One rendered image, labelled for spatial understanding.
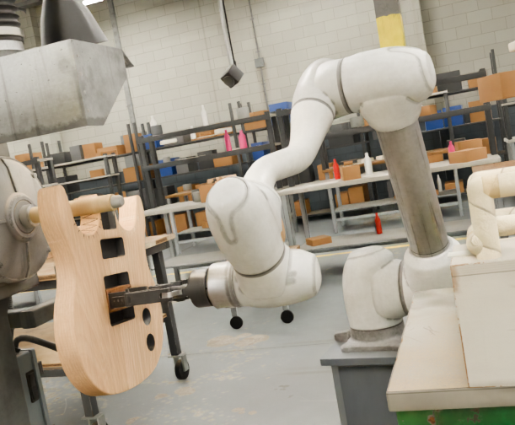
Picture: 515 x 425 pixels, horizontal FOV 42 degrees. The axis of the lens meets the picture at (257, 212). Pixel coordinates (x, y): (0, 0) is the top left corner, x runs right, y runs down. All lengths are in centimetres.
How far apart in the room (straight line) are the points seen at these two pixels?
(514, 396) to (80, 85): 80
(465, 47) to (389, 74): 1067
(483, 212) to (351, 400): 110
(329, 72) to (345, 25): 1083
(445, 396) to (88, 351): 64
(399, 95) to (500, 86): 320
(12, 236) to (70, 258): 16
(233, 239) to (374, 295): 83
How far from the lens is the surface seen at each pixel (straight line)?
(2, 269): 137
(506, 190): 93
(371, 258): 187
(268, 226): 111
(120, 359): 137
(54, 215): 126
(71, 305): 126
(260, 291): 120
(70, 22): 138
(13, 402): 161
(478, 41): 1219
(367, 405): 193
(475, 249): 94
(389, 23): 809
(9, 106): 121
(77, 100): 114
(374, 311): 188
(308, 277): 120
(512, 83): 474
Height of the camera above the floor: 129
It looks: 5 degrees down
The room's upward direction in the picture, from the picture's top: 10 degrees counter-clockwise
